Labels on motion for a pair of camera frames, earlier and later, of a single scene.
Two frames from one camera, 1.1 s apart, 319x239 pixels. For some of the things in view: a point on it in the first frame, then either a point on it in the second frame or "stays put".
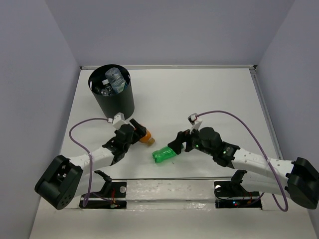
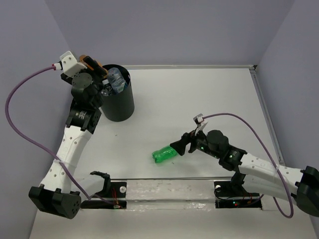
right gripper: x=176 y=144 stays put
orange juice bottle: x=147 y=138 -> x=81 y=59
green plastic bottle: x=160 y=155 stays put
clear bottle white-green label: x=115 y=78 stays put
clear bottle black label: x=106 y=91 stays put
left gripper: x=138 y=132 -> x=99 y=72
